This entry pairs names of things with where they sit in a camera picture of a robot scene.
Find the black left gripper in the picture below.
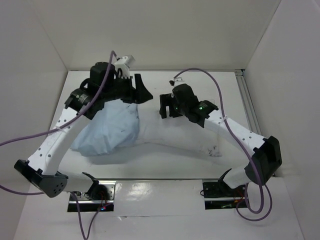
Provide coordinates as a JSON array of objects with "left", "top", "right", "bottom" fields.
[{"left": 102, "top": 73, "right": 153, "bottom": 104}]

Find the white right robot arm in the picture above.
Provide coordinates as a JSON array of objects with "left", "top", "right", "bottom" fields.
[{"left": 159, "top": 83, "right": 282, "bottom": 196}]

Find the purple cable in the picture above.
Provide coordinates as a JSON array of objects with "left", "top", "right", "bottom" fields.
[
  {"left": 169, "top": 68, "right": 274, "bottom": 222},
  {"left": 0, "top": 50, "right": 118, "bottom": 240}
]

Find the white pillow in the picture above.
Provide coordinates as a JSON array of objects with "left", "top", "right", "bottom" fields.
[{"left": 135, "top": 108, "right": 222, "bottom": 157}]

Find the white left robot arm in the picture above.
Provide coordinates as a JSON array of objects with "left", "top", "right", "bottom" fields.
[{"left": 14, "top": 62, "right": 153, "bottom": 198}]

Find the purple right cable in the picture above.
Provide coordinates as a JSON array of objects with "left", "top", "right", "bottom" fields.
[{"left": 169, "top": 68, "right": 274, "bottom": 222}]

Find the aluminium frame rail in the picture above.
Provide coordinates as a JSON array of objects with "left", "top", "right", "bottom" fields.
[{"left": 234, "top": 69, "right": 262, "bottom": 135}]

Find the light blue pillowcase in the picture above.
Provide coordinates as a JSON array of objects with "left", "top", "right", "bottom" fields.
[{"left": 70, "top": 100, "right": 140, "bottom": 157}]

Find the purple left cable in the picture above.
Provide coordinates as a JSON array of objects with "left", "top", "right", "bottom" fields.
[{"left": 0, "top": 50, "right": 118, "bottom": 240}]

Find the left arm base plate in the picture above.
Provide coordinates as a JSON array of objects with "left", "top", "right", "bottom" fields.
[{"left": 74, "top": 180, "right": 116, "bottom": 213}]

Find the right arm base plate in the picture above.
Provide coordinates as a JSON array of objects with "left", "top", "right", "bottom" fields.
[{"left": 199, "top": 178, "right": 247, "bottom": 210}]

